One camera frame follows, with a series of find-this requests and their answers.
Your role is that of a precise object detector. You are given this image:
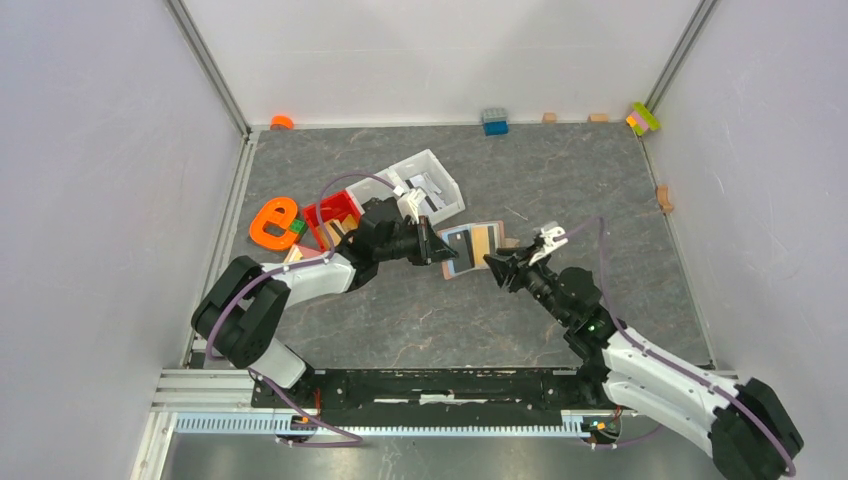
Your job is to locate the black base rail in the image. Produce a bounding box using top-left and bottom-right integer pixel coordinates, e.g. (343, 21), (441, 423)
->
(284, 367), (622, 427)

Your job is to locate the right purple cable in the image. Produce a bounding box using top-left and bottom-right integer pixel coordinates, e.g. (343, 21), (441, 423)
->
(563, 216), (798, 478)

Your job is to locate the pink square card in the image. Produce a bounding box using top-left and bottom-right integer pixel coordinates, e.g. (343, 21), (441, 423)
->
(283, 244), (323, 264)

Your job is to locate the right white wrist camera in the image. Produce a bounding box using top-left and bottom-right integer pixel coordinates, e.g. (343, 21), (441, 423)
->
(529, 221), (569, 266)

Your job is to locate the white middle plastic bin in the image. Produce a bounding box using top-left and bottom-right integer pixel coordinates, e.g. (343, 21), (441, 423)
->
(345, 168), (410, 214)

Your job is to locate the curved wooden piece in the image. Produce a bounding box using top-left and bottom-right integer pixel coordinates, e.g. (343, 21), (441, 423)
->
(655, 185), (674, 215)

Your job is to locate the white plastic bin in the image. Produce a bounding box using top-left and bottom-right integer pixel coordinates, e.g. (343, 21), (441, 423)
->
(345, 168), (410, 214)
(387, 149), (466, 224)

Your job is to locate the red plastic bin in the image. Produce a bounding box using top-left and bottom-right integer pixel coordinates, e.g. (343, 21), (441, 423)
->
(303, 191), (363, 251)

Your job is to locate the tan leather card holder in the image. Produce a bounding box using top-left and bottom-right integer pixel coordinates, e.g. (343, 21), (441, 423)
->
(437, 221), (520, 280)

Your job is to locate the gold striped credit card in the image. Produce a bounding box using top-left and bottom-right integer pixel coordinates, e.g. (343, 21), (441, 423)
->
(470, 223), (500, 257)

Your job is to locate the orange tape dispenser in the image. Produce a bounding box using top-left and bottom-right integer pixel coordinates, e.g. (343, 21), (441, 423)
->
(249, 197), (307, 252)

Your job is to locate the green pink toy block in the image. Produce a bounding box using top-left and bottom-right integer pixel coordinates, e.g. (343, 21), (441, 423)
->
(625, 102), (661, 137)

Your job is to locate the tan item in red bin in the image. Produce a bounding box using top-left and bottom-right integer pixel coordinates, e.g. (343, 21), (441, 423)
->
(316, 215), (358, 250)

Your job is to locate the orange round cap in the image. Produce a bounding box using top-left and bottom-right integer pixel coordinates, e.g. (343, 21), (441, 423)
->
(269, 115), (294, 130)

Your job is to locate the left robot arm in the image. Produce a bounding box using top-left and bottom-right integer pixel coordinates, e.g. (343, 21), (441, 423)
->
(191, 199), (457, 408)

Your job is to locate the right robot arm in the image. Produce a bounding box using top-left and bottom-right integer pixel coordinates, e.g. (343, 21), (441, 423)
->
(483, 247), (804, 479)

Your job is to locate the blue grey toy block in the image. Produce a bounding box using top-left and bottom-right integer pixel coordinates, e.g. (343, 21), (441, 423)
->
(481, 107), (509, 136)

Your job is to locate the small green block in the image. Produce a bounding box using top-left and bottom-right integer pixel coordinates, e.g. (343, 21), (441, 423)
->
(288, 219), (308, 235)

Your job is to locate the white far plastic bin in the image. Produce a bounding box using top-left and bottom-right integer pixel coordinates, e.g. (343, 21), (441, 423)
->
(387, 149), (466, 224)

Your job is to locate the light blue cable comb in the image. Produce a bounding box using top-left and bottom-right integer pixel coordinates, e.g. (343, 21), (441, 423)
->
(174, 412), (619, 439)

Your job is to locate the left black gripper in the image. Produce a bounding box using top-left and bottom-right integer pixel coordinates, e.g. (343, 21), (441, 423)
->
(375, 216), (459, 267)

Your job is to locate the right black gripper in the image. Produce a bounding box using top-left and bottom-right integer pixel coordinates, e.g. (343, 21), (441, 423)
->
(481, 243), (571, 326)

